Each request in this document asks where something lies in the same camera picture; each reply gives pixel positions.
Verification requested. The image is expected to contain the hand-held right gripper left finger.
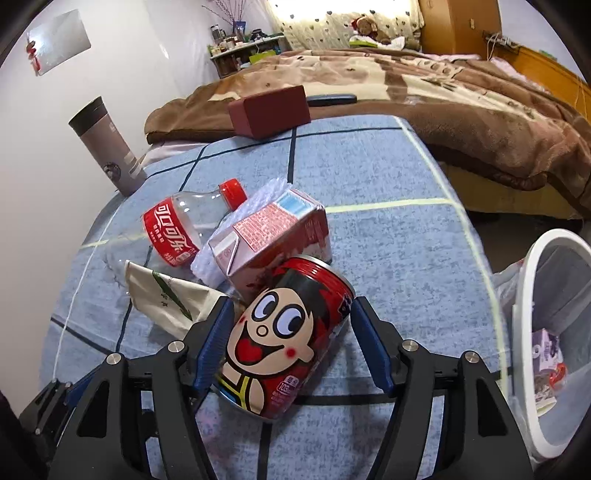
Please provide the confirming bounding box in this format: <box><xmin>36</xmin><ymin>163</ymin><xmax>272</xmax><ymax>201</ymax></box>
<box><xmin>48</xmin><ymin>296</ymin><xmax>235</xmax><ymax>480</ymax></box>

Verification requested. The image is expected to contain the brown teddy bear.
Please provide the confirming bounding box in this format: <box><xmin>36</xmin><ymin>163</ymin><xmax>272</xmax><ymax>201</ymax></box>
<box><xmin>352</xmin><ymin>15</ymin><xmax>394</xmax><ymax>45</ymax></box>

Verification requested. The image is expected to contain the power strip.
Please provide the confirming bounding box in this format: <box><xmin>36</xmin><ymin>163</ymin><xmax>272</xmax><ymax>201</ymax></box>
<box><xmin>481</xmin><ymin>29</ymin><xmax>523</xmax><ymax>51</ymax></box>

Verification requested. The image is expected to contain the red hanging ornament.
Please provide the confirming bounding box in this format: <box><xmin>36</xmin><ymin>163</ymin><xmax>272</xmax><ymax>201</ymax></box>
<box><xmin>24</xmin><ymin>38</ymin><xmax>45</xmax><ymax>75</ymax></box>

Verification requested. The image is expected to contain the blue plaid tablecloth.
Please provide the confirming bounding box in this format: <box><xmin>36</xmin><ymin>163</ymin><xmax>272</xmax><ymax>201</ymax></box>
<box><xmin>39</xmin><ymin>114</ymin><xmax>514</xmax><ymax>480</ymax></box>

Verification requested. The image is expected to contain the pink pillow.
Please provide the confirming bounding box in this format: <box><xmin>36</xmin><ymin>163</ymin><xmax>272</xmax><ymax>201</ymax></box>
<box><xmin>416</xmin><ymin>51</ymin><xmax>514</xmax><ymax>75</ymax></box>

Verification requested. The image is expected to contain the brown printed blanket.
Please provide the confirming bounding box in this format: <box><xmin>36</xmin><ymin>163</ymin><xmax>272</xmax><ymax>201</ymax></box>
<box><xmin>144</xmin><ymin>46</ymin><xmax>591</xmax><ymax>221</ymax></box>

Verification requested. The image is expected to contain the wooden headboard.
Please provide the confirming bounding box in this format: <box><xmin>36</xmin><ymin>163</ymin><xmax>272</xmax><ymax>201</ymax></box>
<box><xmin>498</xmin><ymin>43</ymin><xmax>591</xmax><ymax>126</ymax></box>

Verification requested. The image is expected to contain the dark red box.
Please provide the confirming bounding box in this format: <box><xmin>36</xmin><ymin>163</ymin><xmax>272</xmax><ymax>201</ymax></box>
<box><xmin>227</xmin><ymin>85</ymin><xmax>312</xmax><ymax>140</ymax></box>

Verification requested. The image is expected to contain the grey thermos flask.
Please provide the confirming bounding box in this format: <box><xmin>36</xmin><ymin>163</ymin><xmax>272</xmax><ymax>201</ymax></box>
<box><xmin>68</xmin><ymin>95</ymin><xmax>148</xmax><ymax>197</ymax></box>

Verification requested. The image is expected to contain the white waste bin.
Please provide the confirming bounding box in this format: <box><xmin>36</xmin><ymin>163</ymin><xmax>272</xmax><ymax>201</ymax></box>
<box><xmin>491</xmin><ymin>228</ymin><xmax>591</xmax><ymax>472</ymax></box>

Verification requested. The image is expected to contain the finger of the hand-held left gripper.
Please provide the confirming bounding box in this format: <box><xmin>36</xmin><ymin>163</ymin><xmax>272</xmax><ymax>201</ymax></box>
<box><xmin>18</xmin><ymin>376</ymin><xmax>90</xmax><ymax>439</ymax></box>

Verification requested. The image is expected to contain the beige paper packet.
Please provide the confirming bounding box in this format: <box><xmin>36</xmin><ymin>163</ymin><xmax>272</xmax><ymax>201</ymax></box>
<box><xmin>124</xmin><ymin>260</ymin><xmax>230</xmax><ymax>339</ymax></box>

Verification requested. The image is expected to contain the black remote control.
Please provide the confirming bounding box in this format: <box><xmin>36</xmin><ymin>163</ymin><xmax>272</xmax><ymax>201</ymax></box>
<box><xmin>307</xmin><ymin>93</ymin><xmax>359</xmax><ymax>108</ymax></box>

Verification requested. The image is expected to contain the vase of branches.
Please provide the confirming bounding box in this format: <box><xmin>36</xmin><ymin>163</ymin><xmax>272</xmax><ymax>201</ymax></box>
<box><xmin>202</xmin><ymin>0</ymin><xmax>251</xmax><ymax>33</ymax></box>

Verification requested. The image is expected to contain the silver wall poster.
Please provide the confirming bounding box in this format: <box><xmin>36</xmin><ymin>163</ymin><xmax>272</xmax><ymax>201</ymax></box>
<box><xmin>27</xmin><ymin>8</ymin><xmax>92</xmax><ymax>75</ymax></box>

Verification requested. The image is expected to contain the cluttered shelf unit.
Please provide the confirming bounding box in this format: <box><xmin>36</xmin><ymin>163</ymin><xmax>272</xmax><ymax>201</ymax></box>
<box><xmin>207</xmin><ymin>33</ymin><xmax>288</xmax><ymax>78</ymax></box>

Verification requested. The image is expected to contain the red cartoon drink can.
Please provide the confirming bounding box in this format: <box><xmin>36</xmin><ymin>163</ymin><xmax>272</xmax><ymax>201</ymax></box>
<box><xmin>214</xmin><ymin>255</ymin><xmax>357</xmax><ymax>422</ymax></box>

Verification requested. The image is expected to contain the patterned window curtain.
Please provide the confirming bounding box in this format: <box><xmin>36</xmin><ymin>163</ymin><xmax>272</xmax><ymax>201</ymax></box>
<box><xmin>265</xmin><ymin>0</ymin><xmax>426</xmax><ymax>51</ymax></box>

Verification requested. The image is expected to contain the clear plastic bottle red label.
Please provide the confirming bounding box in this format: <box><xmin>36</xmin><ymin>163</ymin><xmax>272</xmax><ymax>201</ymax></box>
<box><xmin>106</xmin><ymin>177</ymin><xmax>249</xmax><ymax>288</ymax></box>

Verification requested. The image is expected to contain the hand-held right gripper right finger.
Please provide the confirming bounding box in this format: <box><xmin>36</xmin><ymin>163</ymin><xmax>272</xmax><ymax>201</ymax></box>
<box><xmin>350</xmin><ymin>296</ymin><xmax>550</xmax><ymax>480</ymax></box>

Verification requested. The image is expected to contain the pink milk carton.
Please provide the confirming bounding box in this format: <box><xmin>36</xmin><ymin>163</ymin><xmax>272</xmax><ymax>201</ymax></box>
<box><xmin>207</xmin><ymin>186</ymin><xmax>334</xmax><ymax>306</ymax></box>

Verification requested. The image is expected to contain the wooden wardrobe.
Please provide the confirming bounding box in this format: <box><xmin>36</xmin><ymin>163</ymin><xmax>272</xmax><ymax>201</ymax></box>
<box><xmin>417</xmin><ymin>0</ymin><xmax>505</xmax><ymax>59</ymax></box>

